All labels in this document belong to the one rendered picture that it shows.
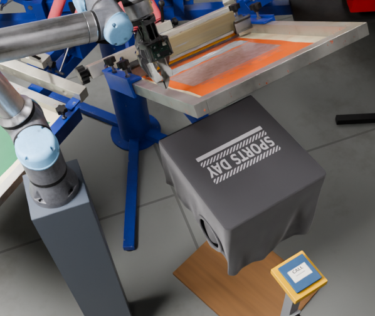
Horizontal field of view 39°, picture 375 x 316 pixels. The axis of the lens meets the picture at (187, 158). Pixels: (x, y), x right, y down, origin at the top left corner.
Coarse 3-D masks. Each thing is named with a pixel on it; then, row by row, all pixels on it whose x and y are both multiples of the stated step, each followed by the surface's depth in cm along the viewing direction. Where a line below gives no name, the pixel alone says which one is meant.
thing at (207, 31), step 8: (224, 16) 196; (232, 16) 197; (200, 24) 193; (208, 24) 194; (216, 24) 195; (224, 24) 196; (232, 24) 197; (184, 32) 191; (192, 32) 192; (200, 32) 193; (208, 32) 194; (216, 32) 196; (224, 32) 197; (176, 40) 190; (184, 40) 191; (192, 40) 192; (200, 40) 194; (208, 40) 195; (176, 48) 190; (184, 48) 192
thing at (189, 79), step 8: (200, 64) 184; (208, 64) 180; (216, 64) 177; (224, 64) 173; (232, 64) 170; (160, 72) 193; (184, 72) 181; (192, 72) 178; (200, 72) 174; (208, 72) 171; (216, 72) 167; (240, 72) 159; (248, 72) 156; (152, 80) 185; (176, 80) 175; (184, 80) 171; (192, 80) 168; (200, 80) 165; (224, 80) 156; (232, 80) 154; (176, 88) 166; (184, 88) 163; (192, 88) 160; (200, 88) 157; (208, 88) 154; (216, 88) 152
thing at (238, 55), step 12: (216, 48) 198; (240, 48) 185; (252, 48) 180; (264, 48) 175; (288, 48) 165; (300, 48) 160; (216, 60) 181; (228, 60) 176; (240, 60) 171; (264, 60) 162; (276, 60) 158
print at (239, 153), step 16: (256, 128) 207; (224, 144) 203; (240, 144) 203; (256, 144) 202; (272, 144) 202; (208, 160) 199; (224, 160) 198; (240, 160) 198; (256, 160) 198; (224, 176) 194
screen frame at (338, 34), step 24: (264, 24) 191; (288, 24) 178; (312, 24) 168; (336, 24) 158; (360, 24) 149; (312, 48) 144; (336, 48) 148; (264, 72) 140; (288, 72) 143; (144, 96) 169; (168, 96) 148; (192, 96) 141; (216, 96) 135; (240, 96) 138
